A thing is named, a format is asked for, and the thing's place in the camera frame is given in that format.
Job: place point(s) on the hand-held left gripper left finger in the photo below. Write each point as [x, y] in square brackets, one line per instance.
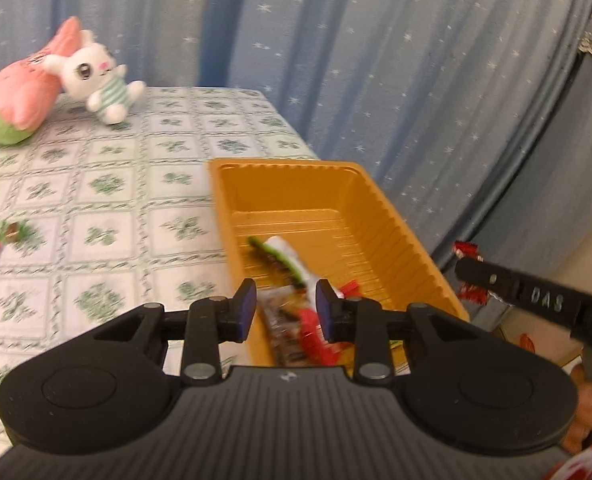
[247, 310]

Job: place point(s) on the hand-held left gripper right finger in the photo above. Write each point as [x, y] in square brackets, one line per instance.
[324, 310]

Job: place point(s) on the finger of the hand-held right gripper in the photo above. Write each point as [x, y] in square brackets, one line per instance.
[525, 292]

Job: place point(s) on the green white snack packet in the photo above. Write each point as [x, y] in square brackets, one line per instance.
[283, 330]

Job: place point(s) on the green dark snack packet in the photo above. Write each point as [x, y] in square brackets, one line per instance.
[286, 260]

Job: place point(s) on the dark red candy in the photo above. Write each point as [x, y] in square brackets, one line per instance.
[468, 249]

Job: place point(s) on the orange plastic tray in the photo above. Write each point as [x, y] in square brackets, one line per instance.
[296, 190]

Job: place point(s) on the red white wrapped candy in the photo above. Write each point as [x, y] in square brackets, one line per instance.
[351, 289]

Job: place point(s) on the red white cloth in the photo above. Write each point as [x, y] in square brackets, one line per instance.
[585, 462]

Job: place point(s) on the green floral tablecloth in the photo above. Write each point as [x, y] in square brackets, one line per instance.
[126, 185]

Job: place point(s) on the green brown wrapped candy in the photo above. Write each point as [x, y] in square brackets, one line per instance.
[12, 231]

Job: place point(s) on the white bunny plush toy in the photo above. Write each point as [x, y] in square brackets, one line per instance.
[88, 67]

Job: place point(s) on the pink starfish plush toy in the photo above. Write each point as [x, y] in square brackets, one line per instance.
[21, 90]

